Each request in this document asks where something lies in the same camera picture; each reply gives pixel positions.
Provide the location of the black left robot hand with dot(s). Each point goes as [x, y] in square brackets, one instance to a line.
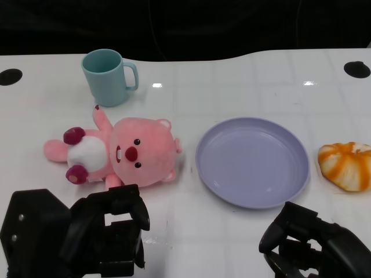
[43, 231]

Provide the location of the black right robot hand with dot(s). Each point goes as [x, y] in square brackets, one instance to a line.
[342, 249]

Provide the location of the pink plush beaver doll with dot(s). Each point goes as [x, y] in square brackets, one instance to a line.
[145, 150]

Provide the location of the lavender plastic plate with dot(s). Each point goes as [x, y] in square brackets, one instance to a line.
[252, 162]

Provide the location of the peeled orange toy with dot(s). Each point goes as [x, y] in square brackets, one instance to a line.
[347, 168]

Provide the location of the teal plastic mug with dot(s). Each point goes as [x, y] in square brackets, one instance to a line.
[105, 84]

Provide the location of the black backdrop curtain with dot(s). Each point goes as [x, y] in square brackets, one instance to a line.
[58, 23]

